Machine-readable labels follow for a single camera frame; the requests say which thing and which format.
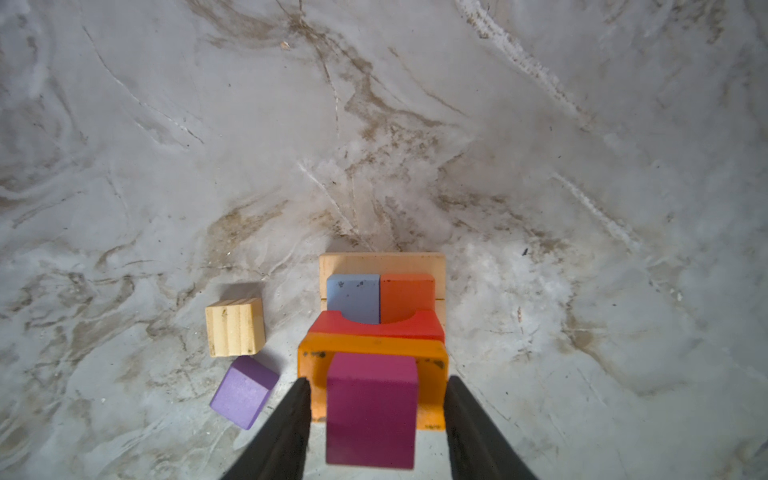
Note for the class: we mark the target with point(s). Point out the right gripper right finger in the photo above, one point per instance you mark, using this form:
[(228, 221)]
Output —
[(477, 448)]

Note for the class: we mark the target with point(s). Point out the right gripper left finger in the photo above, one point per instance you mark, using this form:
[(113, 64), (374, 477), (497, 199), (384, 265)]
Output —
[(279, 449)]

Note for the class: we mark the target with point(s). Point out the purple wood cube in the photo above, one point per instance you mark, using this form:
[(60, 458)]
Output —
[(244, 391)]

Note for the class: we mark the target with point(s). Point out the yellow-orange wood block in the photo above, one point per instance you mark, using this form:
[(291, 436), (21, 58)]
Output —
[(316, 351)]

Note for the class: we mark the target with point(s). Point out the magenta wood cube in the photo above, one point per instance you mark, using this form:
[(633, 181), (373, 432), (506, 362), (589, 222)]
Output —
[(372, 411)]

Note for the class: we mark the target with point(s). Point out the small natural wood cube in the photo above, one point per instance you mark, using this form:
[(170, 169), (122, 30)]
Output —
[(235, 327)]

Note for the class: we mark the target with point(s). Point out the red wood block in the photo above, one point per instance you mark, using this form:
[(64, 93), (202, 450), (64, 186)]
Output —
[(423, 325)]

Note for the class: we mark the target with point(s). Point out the orange-red wood block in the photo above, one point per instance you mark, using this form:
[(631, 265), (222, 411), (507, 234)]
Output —
[(403, 295)]

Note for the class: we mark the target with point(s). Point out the light blue wood block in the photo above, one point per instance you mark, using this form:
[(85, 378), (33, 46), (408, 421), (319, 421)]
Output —
[(355, 296)]

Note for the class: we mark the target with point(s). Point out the natural wood block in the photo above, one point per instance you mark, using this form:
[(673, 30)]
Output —
[(432, 263)]

